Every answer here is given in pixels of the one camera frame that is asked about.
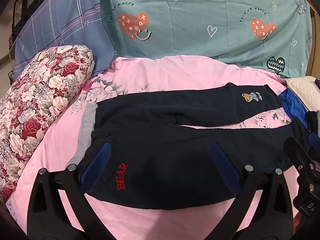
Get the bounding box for black framed wall panel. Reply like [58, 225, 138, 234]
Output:
[7, 0, 55, 53]

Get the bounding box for dark navy pants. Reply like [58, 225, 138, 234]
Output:
[71, 82, 310, 209]

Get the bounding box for dark cloth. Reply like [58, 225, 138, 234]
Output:
[307, 110, 320, 133]

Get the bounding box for blue garment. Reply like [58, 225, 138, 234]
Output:
[279, 89, 310, 130]

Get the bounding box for blue plaid pillow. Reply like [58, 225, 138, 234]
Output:
[14, 0, 118, 75]

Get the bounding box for red floral pillow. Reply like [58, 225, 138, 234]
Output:
[0, 44, 95, 200]

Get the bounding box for pink floral bedsheet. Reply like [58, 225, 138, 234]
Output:
[7, 56, 300, 240]

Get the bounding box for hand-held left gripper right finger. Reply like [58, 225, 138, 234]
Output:
[211, 142, 293, 240]

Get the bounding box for cream quilted cushion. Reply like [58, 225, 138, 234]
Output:
[286, 76, 320, 110]

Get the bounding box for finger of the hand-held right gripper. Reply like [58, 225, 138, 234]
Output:
[284, 137, 320, 199]
[308, 132, 320, 151]

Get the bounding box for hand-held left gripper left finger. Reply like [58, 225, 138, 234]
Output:
[26, 142, 112, 240]

